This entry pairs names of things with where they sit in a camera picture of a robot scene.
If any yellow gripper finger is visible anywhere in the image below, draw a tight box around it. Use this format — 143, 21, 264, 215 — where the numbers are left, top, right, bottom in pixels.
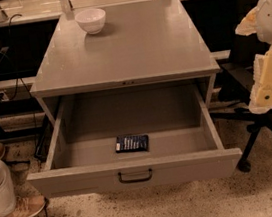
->
249, 46, 272, 114
235, 7, 260, 36

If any blue rxbar blueberry package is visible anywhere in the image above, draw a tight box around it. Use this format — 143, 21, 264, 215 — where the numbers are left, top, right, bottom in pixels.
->
115, 134, 149, 153

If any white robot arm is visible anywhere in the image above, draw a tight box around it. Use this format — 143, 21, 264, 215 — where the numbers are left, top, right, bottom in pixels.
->
235, 0, 272, 114

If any grey cabinet counter unit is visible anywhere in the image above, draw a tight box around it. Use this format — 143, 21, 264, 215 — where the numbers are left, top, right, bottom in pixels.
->
30, 0, 219, 121

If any grey open top drawer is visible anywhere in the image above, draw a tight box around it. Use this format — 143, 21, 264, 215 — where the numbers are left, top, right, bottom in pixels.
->
28, 80, 241, 197

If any black office chair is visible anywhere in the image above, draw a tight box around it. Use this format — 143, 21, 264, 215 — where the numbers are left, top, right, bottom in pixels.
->
211, 0, 272, 173

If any white ceramic bowl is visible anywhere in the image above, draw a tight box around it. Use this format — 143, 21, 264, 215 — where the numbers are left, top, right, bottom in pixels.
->
75, 8, 107, 34

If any tan sneaker near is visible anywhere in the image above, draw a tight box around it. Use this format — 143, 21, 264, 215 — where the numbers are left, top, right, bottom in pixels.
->
4, 195, 46, 217

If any black drawer handle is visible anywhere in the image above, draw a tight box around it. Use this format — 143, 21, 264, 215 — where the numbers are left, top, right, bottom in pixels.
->
117, 168, 153, 184

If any black power cable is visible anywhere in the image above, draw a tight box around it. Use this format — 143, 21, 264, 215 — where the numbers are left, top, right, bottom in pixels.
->
0, 12, 36, 103

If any wall power outlet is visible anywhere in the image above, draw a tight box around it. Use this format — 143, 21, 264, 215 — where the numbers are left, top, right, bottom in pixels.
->
0, 91, 10, 102

